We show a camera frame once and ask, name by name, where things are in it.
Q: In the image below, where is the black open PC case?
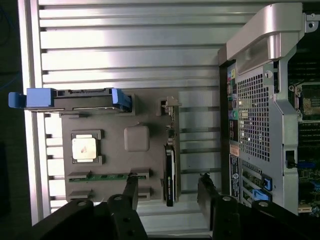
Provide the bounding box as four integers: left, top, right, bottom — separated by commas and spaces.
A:
216, 3, 320, 218

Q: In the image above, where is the grey parts rack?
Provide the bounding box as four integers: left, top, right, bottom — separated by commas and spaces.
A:
59, 93, 182, 204

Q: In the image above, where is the hard disk with blue caddy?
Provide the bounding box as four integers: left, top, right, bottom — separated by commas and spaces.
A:
8, 87, 134, 114

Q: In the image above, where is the silver CPU chip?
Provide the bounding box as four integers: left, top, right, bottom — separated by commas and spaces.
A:
71, 134, 98, 164

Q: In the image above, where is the green motherboard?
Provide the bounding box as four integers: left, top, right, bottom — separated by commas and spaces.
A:
274, 44, 320, 216

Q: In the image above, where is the CPU socket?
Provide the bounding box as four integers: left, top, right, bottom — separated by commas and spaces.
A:
288, 81, 320, 121

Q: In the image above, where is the green RAM stick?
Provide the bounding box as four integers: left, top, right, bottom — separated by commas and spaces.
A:
68, 173, 146, 183

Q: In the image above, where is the blue slot cover latch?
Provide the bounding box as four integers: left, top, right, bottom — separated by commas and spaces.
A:
261, 176, 273, 191
251, 189, 273, 202

